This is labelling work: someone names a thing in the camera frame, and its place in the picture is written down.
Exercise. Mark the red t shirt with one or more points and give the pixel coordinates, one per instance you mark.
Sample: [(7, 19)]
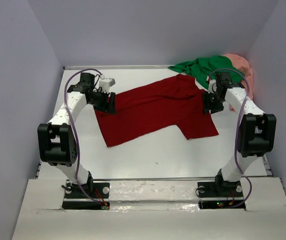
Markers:
[(174, 101)]

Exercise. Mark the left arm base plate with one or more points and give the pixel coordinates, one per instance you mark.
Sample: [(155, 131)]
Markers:
[(97, 199)]

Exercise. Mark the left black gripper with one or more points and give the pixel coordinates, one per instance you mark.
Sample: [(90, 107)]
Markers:
[(104, 106)]

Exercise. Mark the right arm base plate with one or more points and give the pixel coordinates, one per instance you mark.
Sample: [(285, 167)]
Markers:
[(212, 197)]

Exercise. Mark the aluminium right table rail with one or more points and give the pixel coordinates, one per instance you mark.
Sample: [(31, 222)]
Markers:
[(267, 166)]

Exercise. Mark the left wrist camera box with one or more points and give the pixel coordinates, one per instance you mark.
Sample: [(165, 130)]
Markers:
[(105, 84)]

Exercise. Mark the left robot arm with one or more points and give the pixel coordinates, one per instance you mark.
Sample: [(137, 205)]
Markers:
[(58, 139)]

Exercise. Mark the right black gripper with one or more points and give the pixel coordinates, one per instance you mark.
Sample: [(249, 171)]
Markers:
[(207, 106)]

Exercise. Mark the pink t shirt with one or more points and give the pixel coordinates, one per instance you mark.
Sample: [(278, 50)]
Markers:
[(242, 65)]

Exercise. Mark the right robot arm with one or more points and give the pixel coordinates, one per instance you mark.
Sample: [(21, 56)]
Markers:
[(255, 129)]

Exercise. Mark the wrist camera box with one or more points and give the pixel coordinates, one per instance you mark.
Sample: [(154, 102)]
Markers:
[(105, 84), (212, 87)]

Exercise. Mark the white front cover board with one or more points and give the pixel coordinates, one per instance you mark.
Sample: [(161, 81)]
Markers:
[(151, 210)]

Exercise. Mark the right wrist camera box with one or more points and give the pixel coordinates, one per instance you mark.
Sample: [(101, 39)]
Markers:
[(212, 87)]

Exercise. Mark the green t shirt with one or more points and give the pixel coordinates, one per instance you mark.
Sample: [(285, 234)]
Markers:
[(201, 67)]

